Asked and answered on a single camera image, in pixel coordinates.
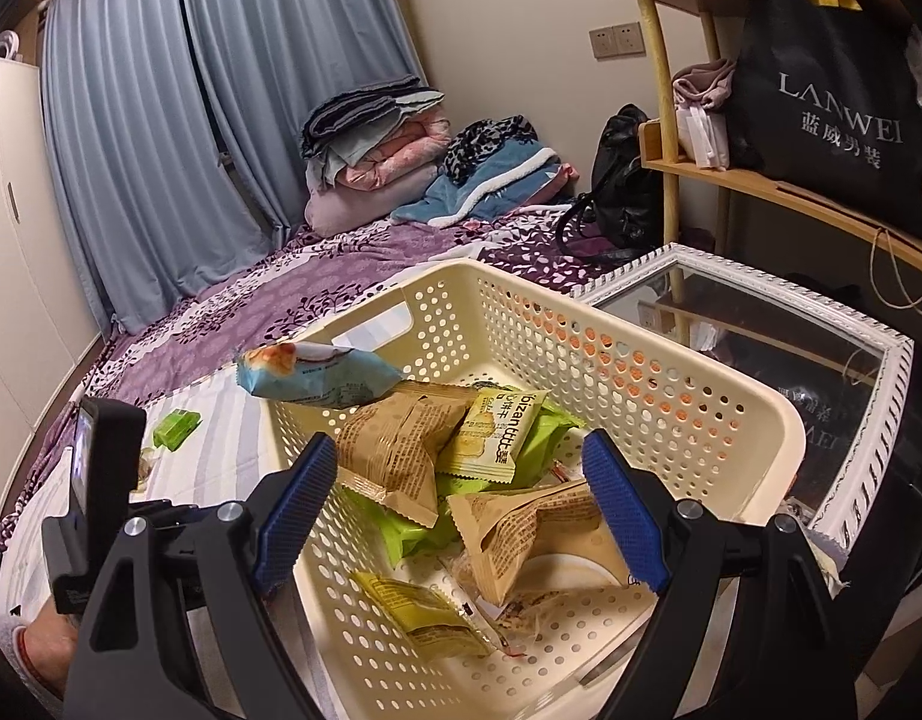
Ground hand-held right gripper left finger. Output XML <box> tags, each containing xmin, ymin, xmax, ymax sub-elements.
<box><xmin>62</xmin><ymin>433</ymin><xmax>340</xmax><ymax>720</ymax></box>

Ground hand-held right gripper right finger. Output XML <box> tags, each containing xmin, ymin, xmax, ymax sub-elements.
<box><xmin>581</xmin><ymin>430</ymin><xmax>860</xmax><ymax>720</ymax></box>

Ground small tan snack bag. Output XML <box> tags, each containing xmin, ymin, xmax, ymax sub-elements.
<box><xmin>447</xmin><ymin>480</ymin><xmax>634</xmax><ymax>607</ymax></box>

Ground cream perforated plastic basket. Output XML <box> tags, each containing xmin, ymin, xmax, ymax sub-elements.
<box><xmin>270</xmin><ymin>256</ymin><xmax>800</xmax><ymax>720</ymax></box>

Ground large green snack bag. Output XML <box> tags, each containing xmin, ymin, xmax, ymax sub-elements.
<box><xmin>345</xmin><ymin>394</ymin><xmax>586</xmax><ymax>565</ymax></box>

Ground large tan snack bag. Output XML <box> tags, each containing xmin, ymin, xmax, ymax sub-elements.
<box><xmin>332</xmin><ymin>381</ymin><xmax>477</xmax><ymax>528</ymax></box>

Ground clear snack packet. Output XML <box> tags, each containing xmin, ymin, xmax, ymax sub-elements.
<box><xmin>431</xmin><ymin>562</ymin><xmax>582</xmax><ymax>661</ymax></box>

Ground light blue bread packet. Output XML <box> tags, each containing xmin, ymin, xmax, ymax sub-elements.
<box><xmin>236</xmin><ymin>341</ymin><xmax>404</xmax><ymax>410</ymax></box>

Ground olive yellow snack packet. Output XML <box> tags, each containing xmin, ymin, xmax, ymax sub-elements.
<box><xmin>350</xmin><ymin>571</ymin><xmax>493</xmax><ymax>662</ymax></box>

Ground person's left forearm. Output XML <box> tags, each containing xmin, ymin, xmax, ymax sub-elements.
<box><xmin>0</xmin><ymin>611</ymin><xmax>64</xmax><ymax>720</ymax></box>

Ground person's left hand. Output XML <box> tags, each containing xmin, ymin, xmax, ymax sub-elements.
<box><xmin>14</xmin><ymin>600</ymin><xmax>83</xmax><ymax>698</ymax></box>

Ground clear wrapped brown snack bar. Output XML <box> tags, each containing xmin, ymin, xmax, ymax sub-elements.
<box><xmin>134</xmin><ymin>446</ymin><xmax>166</xmax><ymax>492</ymax></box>

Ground small green snack packet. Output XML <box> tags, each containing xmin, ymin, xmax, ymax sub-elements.
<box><xmin>152</xmin><ymin>406</ymin><xmax>203</xmax><ymax>451</ymax></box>

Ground striped bed sheet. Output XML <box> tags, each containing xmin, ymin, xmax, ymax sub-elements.
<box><xmin>0</xmin><ymin>375</ymin><xmax>334</xmax><ymax>720</ymax></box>

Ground purple floral bed sheet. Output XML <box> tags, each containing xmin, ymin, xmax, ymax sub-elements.
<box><xmin>0</xmin><ymin>217</ymin><xmax>634</xmax><ymax>533</ymax></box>

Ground white wardrobe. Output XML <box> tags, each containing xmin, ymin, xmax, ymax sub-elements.
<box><xmin>0</xmin><ymin>52</ymin><xmax>106</xmax><ymax>533</ymax></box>

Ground white framed glass table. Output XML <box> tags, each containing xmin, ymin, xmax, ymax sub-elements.
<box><xmin>570</xmin><ymin>242</ymin><xmax>916</xmax><ymax>541</ymax></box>

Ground mauve folded quilt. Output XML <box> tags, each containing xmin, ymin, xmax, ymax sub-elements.
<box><xmin>305</xmin><ymin>165</ymin><xmax>447</xmax><ymax>237</ymax></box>

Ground blue grey curtain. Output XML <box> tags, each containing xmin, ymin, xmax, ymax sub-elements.
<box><xmin>41</xmin><ymin>0</ymin><xmax>289</xmax><ymax>338</ymax></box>
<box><xmin>176</xmin><ymin>0</ymin><xmax>424</xmax><ymax>230</ymax></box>

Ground black backpack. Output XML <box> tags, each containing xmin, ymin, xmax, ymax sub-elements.
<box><xmin>555</xmin><ymin>103</ymin><xmax>668</xmax><ymax>260</ymax></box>

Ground pale green folded cloth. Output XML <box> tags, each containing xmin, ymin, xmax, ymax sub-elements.
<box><xmin>307</xmin><ymin>127</ymin><xmax>432</xmax><ymax>188</ymax></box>

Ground blue fleece blanket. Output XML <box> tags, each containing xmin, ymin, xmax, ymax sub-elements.
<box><xmin>390</xmin><ymin>139</ymin><xmax>578</xmax><ymax>230</ymax></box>

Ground pink floral quilt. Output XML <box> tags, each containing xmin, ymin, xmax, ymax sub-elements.
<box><xmin>333</xmin><ymin>109</ymin><xmax>451</xmax><ymax>192</ymax></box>

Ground white folded cloth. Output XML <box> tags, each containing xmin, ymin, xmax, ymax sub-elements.
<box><xmin>675</xmin><ymin>103</ymin><xmax>732</xmax><ymax>170</ymax></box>

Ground leopard print cloth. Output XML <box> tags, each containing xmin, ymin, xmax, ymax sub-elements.
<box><xmin>440</xmin><ymin>116</ymin><xmax>541</xmax><ymax>181</ymax></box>

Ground dark grey folded blanket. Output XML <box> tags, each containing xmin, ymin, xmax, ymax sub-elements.
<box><xmin>302</xmin><ymin>75</ymin><xmax>443</xmax><ymax>158</ymax></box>

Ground wooden shelf rack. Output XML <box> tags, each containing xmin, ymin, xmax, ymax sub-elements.
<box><xmin>600</xmin><ymin>0</ymin><xmax>922</xmax><ymax>286</ymax></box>

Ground pink cloth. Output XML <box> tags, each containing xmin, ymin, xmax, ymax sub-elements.
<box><xmin>671</xmin><ymin>58</ymin><xmax>736</xmax><ymax>117</ymax></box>

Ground black tote bag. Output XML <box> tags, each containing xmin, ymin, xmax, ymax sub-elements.
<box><xmin>723</xmin><ymin>0</ymin><xmax>922</xmax><ymax>241</ymax></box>

